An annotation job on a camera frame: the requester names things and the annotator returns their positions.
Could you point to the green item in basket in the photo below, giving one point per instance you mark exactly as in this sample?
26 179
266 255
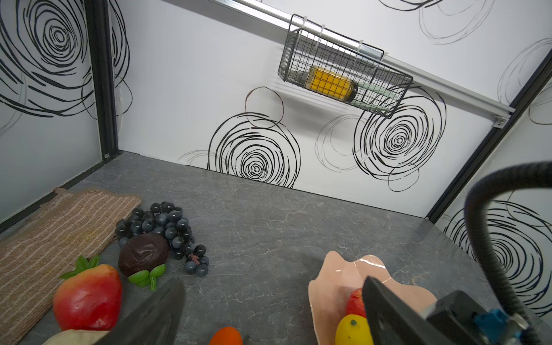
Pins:
375 98

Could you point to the brown woven mat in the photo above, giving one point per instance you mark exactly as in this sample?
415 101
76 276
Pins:
35 256

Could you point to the dark grape bunch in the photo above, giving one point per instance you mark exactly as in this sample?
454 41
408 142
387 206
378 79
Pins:
168 221

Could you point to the beige pale fruit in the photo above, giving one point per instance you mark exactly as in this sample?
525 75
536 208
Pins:
76 337

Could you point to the red crinkled fruit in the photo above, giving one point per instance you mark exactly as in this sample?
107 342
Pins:
355 304

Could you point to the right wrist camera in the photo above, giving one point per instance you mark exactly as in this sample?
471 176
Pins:
463 321

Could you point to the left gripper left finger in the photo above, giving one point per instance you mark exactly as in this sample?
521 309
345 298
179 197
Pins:
155 321

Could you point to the yellow bottle in basket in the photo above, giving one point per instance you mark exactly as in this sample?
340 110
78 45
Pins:
330 84

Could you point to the black wire basket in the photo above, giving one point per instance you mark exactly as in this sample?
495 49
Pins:
303 50

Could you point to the aluminium wall rail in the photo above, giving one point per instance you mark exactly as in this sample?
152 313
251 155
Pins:
284 21

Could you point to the pink wavy fruit bowl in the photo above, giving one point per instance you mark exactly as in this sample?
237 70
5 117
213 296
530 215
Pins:
338 278

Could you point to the dark brown mangosteen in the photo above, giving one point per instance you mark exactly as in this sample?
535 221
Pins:
142 260

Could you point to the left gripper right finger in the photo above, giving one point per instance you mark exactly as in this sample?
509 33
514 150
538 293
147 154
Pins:
392 321

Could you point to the yellow lemon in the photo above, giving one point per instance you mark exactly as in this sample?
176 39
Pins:
353 329

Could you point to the orange tangerine upper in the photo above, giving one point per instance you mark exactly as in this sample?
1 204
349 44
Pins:
227 336

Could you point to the red green apple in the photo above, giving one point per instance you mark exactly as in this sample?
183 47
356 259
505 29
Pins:
89 298

